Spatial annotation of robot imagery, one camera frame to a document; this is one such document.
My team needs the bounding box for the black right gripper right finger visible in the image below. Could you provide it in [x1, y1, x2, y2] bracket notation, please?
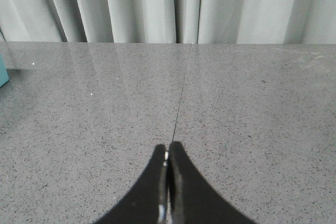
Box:
[169, 142, 254, 223]

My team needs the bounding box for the grey pleated curtain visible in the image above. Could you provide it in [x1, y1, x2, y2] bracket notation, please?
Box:
[1, 0, 335, 44]

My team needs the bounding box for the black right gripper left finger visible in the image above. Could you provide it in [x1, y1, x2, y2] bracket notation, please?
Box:
[96, 144, 167, 223]

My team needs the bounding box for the light blue storage box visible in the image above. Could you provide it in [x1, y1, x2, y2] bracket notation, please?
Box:
[0, 55, 9, 87]

